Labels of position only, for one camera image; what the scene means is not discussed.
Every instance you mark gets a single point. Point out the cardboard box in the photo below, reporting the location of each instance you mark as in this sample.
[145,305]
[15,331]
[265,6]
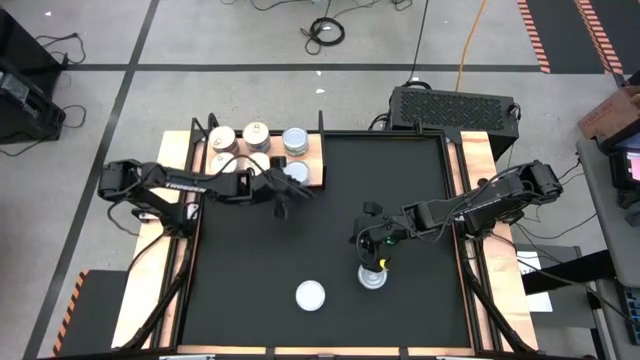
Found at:
[612,112]

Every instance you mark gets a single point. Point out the black computer tower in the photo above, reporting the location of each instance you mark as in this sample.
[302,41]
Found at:
[452,117]

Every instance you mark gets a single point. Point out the black desk base bar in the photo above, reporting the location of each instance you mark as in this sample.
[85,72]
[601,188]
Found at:
[570,272]

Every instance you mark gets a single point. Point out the black equipment case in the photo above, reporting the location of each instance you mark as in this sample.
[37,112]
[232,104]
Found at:
[25,95]

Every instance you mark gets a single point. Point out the black aluminium table frame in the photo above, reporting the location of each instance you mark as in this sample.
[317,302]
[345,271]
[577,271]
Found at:
[385,132]

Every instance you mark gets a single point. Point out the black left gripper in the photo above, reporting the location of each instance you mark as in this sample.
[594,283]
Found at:
[270,187]

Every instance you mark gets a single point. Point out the wooden shelf board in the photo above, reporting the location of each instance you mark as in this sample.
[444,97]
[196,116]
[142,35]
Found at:
[315,155]

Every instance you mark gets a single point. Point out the device with pink screen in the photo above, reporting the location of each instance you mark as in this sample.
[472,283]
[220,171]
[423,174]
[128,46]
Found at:
[627,167]

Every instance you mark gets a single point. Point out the white paper sheet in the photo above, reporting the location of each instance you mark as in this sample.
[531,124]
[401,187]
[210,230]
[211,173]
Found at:
[539,300]

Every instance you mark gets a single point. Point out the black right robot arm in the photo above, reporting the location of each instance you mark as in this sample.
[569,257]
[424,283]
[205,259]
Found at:
[480,205]

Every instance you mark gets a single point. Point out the silver aluminium bar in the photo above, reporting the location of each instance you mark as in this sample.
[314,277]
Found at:
[452,357]
[187,357]

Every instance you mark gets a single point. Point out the silver mounting bracket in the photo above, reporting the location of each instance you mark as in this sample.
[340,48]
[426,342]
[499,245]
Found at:
[144,216]

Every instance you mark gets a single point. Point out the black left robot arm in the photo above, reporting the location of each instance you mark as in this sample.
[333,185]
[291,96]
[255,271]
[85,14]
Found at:
[185,186]

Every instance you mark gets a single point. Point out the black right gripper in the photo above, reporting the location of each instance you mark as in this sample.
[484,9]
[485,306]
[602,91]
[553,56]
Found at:
[380,230]

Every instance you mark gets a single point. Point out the hazard striped floor mat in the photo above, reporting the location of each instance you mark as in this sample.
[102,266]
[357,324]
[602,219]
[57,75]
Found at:
[95,315]
[565,30]

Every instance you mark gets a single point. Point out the black table mat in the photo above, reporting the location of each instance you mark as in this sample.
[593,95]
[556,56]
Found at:
[250,260]

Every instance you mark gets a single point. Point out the grey desk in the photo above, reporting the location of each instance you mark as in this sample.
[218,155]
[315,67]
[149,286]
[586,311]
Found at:
[607,240]

